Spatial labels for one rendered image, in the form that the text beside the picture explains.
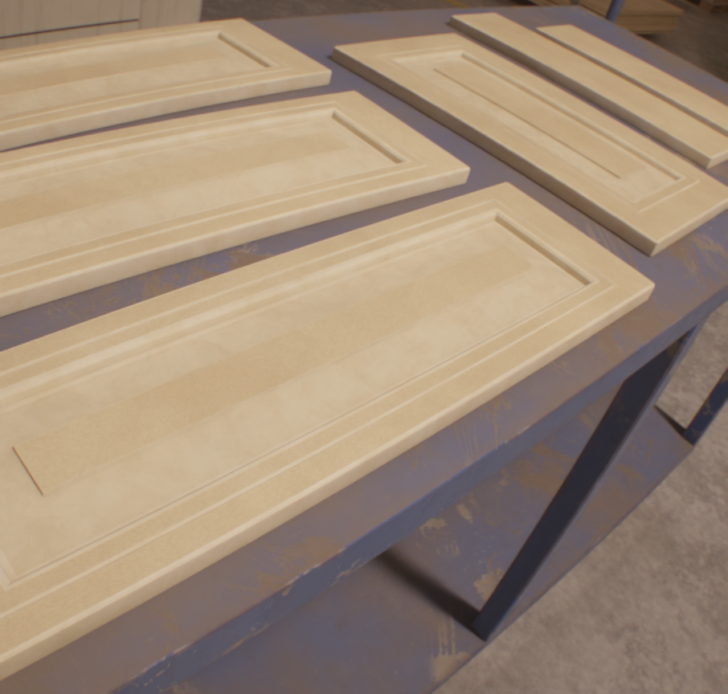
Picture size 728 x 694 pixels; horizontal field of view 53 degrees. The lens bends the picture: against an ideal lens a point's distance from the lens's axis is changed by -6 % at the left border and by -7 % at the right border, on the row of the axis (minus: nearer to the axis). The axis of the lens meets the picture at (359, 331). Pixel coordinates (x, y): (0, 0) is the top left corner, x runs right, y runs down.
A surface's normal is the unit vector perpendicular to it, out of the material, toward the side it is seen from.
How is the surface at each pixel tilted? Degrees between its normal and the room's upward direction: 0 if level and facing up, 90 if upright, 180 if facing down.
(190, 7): 90
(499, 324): 11
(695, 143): 0
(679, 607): 0
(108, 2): 90
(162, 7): 90
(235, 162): 0
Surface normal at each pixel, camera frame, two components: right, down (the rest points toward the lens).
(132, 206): 0.33, -0.62
